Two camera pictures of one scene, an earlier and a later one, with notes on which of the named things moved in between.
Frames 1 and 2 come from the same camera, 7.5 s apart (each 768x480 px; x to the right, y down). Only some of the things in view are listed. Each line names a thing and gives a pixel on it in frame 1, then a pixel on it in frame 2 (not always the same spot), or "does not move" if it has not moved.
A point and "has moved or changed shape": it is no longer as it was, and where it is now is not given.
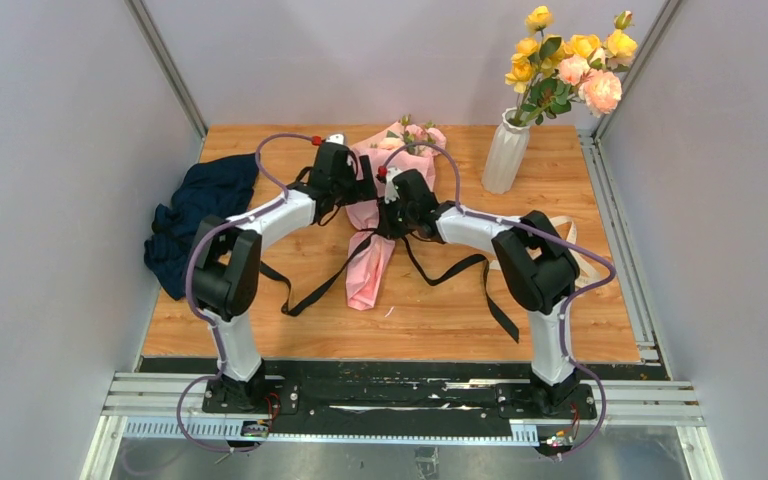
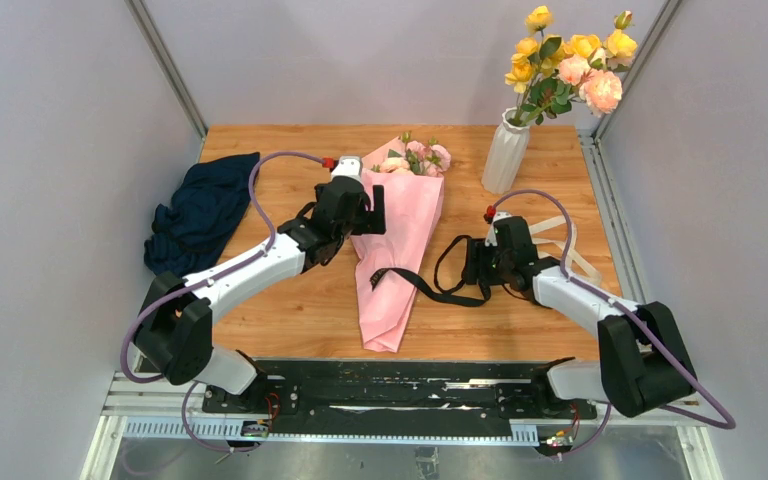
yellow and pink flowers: (550, 74) does not move
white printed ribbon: (585, 274) does not move
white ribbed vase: (505, 154) does not move
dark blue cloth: (218, 187) does not move
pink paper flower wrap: (369, 253) has moved or changed shape
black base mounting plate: (403, 391) does not move
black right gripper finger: (392, 219) to (478, 268)
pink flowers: (420, 140) has moved or changed shape
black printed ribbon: (479, 264) to (436, 292)
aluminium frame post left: (169, 63) does not move
